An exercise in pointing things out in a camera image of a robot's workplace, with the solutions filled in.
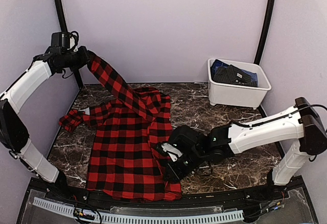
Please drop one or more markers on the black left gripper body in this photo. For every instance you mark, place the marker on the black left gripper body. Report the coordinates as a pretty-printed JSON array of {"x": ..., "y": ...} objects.
[{"x": 73, "y": 61}]

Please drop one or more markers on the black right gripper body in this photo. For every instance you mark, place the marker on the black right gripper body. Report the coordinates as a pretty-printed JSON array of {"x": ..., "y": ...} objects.
[{"x": 193, "y": 161}]

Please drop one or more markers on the red black plaid shirt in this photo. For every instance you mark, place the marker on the red black plaid shirt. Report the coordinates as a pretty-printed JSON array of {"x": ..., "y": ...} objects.
[{"x": 123, "y": 162}]

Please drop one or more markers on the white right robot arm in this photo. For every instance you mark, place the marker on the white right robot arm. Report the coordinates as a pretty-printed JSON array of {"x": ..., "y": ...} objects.
[{"x": 301, "y": 123}]

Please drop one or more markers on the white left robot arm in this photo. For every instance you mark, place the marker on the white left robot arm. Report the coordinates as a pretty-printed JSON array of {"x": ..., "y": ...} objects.
[{"x": 31, "y": 104}]

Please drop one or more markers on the white plastic bin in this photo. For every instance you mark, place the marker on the white plastic bin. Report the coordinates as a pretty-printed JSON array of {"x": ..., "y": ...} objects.
[{"x": 236, "y": 95}]

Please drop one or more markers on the grey striped shirt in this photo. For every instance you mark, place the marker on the grey striped shirt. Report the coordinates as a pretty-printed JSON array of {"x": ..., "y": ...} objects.
[{"x": 230, "y": 75}]

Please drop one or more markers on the dark blue plaid shirt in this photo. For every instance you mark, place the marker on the dark blue plaid shirt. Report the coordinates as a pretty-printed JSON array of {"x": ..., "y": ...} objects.
[{"x": 218, "y": 63}]

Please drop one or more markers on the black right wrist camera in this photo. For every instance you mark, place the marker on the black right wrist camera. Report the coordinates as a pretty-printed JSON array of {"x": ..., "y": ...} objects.
[{"x": 180, "y": 143}]

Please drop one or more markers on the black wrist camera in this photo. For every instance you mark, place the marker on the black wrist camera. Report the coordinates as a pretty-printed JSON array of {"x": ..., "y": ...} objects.
[
  {"x": 63, "y": 42},
  {"x": 180, "y": 143}
]

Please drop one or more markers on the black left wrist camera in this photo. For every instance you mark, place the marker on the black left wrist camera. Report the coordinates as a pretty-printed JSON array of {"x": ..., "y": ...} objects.
[{"x": 63, "y": 42}]

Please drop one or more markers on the black left frame post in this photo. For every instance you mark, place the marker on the black left frame post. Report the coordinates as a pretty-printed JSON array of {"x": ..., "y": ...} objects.
[{"x": 63, "y": 28}]

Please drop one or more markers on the black frame post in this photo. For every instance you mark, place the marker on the black frame post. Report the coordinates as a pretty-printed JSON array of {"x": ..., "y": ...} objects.
[
  {"x": 63, "y": 28},
  {"x": 264, "y": 32}
]

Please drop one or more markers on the white slotted cable duct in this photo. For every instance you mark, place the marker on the white slotted cable duct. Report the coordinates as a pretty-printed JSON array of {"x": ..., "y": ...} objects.
[{"x": 141, "y": 215}]

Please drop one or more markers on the black front rail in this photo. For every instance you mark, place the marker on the black front rail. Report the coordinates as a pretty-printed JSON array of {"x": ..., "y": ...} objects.
[{"x": 235, "y": 198}]

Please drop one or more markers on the black right frame post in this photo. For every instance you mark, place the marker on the black right frame post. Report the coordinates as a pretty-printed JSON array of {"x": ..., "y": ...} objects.
[{"x": 264, "y": 32}]

